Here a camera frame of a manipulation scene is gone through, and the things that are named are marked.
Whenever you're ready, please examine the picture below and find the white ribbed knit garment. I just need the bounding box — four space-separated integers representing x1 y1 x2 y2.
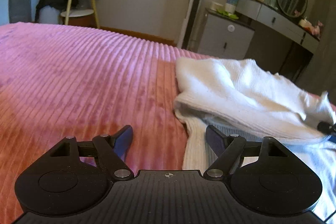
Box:
174 57 335 223

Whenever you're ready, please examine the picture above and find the pink ribbed bed blanket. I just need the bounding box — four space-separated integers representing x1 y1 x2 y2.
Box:
1 23 199 223

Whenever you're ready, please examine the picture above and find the grey vanity desk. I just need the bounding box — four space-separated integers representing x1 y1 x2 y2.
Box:
235 0 319 83

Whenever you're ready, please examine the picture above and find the pink plush toy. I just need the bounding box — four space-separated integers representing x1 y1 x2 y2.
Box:
311 21 324 40

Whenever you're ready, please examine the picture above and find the grey small cabinet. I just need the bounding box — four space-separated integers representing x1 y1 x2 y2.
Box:
197 9 255 60

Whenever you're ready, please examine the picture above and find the round side table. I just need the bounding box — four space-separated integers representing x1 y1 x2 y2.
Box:
58 0 102 29

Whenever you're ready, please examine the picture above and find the white blue cup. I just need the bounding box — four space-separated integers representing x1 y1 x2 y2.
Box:
224 0 239 14

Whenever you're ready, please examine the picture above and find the white bin on floor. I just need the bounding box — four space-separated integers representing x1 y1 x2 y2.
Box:
38 6 60 24

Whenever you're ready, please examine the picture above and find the white black standing panel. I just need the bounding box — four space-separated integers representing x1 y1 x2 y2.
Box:
177 0 202 50

